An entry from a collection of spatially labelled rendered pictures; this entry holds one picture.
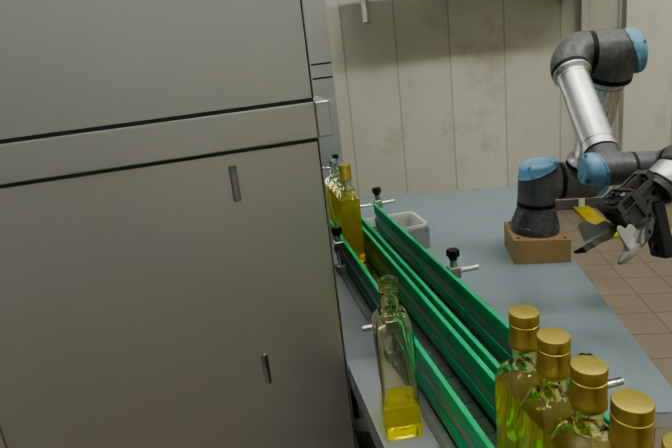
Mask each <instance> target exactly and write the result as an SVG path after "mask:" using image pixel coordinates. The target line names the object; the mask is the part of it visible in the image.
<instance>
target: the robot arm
mask: <svg viewBox="0 0 672 448"><path fill-rule="evenodd" d="M647 62H648V45H647V41H646V38H645V36H644V34H643V33H642V32H641V31H640V30H639V29H636V28H620V29H607V30H591V31H587V30H586V31H579V32H575V33H573V34H571V35H569V36H567V37H566V38H565V39H564V40H563V41H562V42H561V43H560V44H559V45H558V46H557V47H556V49H555V51H554V53H553V55H552V58H551V62H550V73H551V77H552V80H553V82H554V84H555V85H556V86H557V87H560V90H561V93H562V96H563V98H564V101H565V104H566V107H567V110H568V113H569V115H570V118H571V121H572V124H573V127H574V130H575V133H576V135H577V139H576V143H575V147H574V150H573V151H571V152H570V153H568V155H567V158H566V162H558V160H557V159H556V158H553V157H537V158H532V159H528V160H526V161H524V162H522V163H521V164H520V166H519V171H518V176H517V179H518V189H517V207H516V210H515V212H514V215H513V217H512V219H511V223H510V229H511V231H512V232H513V233H515V234H517V235H520V236H524V237H529V238H549V237H553V236H556V235H558V234H559V232H560V223H559V220H558V216H557V213H556V209H555V204H556V199H571V198H593V197H600V196H602V195H604V194H605V193H606V192H607V191H608V189H609V187H610V186H614V185H621V186H619V187H618V188H617V189H611V190H610V191H609V192H608V193H607V194H606V195H605V196H604V197H603V198H602V199H601V200H599V201H598V202H597V203H596V204H595V206H596V208H597V209H598V210H599V211H600V212H601V213H602V214H603V215H604V216H605V218H606V219H607V220H609V221H610V222H608V221H601V222H600V223H598V224H592V223H590V222H588V221H581V222H580V223H579V224H578V228H579V231H580V233H581V236H582V238H583V240H584V241H583V242H582V243H581V244H580V245H579V246H577V247H576V248H575V250H574V251H573V252H574V253H575V254H576V253H586V252H587V251H589V250H590V249H592V248H594V247H596V246H597V245H599V244H600V243H602V242H605V241H608V240H610V239H612V238H613V237H614V235H615V233H616V232H617V233H618V235H619V237H620V239H621V241H622V243H623V245H624V251H623V253H622V254H621V255H620V258H619V261H618V264H619V265H622V264H624V263H626V262H628V261H629V260H630V259H631V258H632V257H633V256H634V255H635V254H636V253H637V252H638V251H639V250H640V249H641V247H644V245H645V244H646V243H647V241H648V245H649V250H650V254H651V255H652V256H655V257H660V258H665V259H667V258H671V257H672V235H671V231H670V226H669V221H668V217H667V212H666V207H665V204H668V203H670V202H671V201H672V144H671V145H669V146H667V147H666V148H664V149H661V150H652V151H628V152H621V151H620V148H619V147H618V143H617V141H616V138H615V136H614V133H613V131H612V126H613V122H614V119H615V115H616V112H617V108H618V105H619V101H620V98H621V94H622V91H623V87H625V86H627V85H629V84H630V83H631V81H632V78H633V74H634V73H639V72H642V71H643V70H644V69H645V67H646V65H647ZM608 195H609V196H608ZM607 196H608V198H607V199H606V200H605V201H604V202H602V201H603V200H604V199H605V198H606V197H607ZM601 202H602V203H601Z"/></svg>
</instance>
